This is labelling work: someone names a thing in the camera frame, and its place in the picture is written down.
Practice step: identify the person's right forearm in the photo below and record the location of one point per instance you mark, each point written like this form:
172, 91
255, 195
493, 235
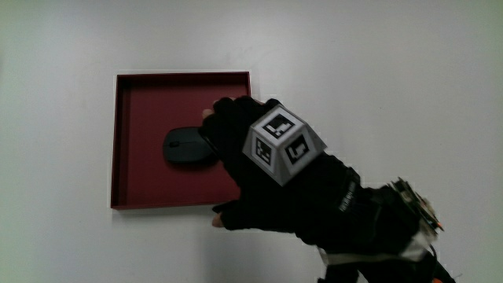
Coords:
385, 271

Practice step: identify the dark red square plate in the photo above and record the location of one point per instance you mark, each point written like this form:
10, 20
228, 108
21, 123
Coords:
145, 110

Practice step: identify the black computer mouse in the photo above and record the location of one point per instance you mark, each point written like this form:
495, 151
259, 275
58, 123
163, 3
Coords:
184, 146

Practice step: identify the person's right hand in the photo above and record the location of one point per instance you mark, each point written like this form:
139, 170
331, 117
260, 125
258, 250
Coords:
275, 196

